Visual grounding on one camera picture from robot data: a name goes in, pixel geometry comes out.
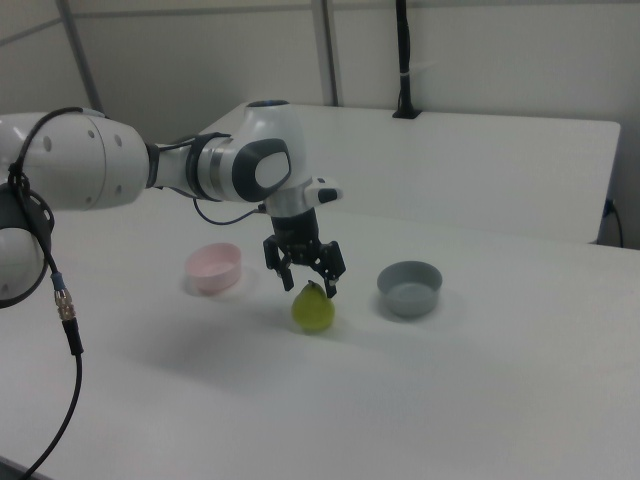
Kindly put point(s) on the black camera stand pole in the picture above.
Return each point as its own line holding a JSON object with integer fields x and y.
{"x": 405, "y": 60}

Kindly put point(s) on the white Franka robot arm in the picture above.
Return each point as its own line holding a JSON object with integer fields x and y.
{"x": 100, "y": 165}

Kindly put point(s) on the grey metal frame post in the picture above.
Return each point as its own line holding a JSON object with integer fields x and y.
{"x": 332, "y": 55}
{"x": 82, "y": 55}

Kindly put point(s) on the green pear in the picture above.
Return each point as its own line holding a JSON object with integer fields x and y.
{"x": 312, "y": 312}

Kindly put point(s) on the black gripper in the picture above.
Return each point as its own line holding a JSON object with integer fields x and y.
{"x": 297, "y": 232}

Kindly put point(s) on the grey plastic bowl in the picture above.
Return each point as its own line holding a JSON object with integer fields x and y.
{"x": 410, "y": 297}

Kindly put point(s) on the white rear table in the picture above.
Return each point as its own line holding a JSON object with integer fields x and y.
{"x": 450, "y": 165}

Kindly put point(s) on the pink plastic bowl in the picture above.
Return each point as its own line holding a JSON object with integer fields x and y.
{"x": 215, "y": 272}

